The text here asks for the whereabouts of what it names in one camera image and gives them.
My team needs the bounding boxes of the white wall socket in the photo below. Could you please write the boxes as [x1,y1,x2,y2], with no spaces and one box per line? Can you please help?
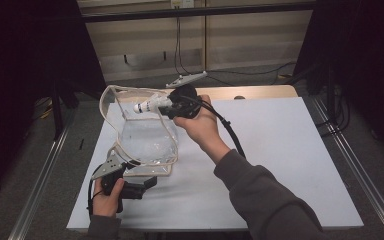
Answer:
[170,0,195,9]

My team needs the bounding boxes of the left hand-held gripper cable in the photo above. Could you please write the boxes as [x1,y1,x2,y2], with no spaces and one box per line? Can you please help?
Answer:
[86,168,98,221]

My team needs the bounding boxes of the metal floor rail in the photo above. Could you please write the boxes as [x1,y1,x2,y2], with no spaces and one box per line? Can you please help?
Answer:
[8,123,71,240]
[313,98,384,240]

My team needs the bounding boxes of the person's right hand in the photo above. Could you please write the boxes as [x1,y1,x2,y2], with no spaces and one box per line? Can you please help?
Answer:
[173,94,232,165]

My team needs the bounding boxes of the black floor cable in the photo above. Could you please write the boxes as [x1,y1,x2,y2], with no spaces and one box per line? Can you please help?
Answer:
[177,16,298,77]
[173,16,229,87]

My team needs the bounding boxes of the white table cover sheet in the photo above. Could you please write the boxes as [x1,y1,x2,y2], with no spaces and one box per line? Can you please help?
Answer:
[66,96,365,232]

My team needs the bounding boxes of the bundle of black cables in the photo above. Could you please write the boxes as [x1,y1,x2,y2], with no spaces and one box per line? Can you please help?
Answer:
[314,93,352,138]

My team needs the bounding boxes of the person's left hand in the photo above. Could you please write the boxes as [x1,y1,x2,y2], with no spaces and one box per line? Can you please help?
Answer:
[91,178,127,219]

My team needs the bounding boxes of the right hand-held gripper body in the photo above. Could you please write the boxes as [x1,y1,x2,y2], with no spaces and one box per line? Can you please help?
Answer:
[165,70,209,120]

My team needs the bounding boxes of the black curtain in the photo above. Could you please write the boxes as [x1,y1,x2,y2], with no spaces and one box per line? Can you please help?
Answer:
[0,0,108,204]
[293,0,384,164]

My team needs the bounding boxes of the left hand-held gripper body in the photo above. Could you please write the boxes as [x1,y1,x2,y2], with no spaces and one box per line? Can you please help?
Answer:
[91,153,147,214]

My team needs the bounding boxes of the clear plastic bag beige trim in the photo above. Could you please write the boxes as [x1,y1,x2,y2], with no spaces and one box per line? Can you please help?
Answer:
[98,84,180,177]

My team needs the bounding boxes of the black metal stand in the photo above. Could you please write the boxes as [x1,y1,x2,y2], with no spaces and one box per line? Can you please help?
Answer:
[50,78,64,141]
[325,63,337,124]

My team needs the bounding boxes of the black metal crossbar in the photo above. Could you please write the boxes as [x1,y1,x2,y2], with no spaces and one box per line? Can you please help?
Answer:
[79,2,318,24]

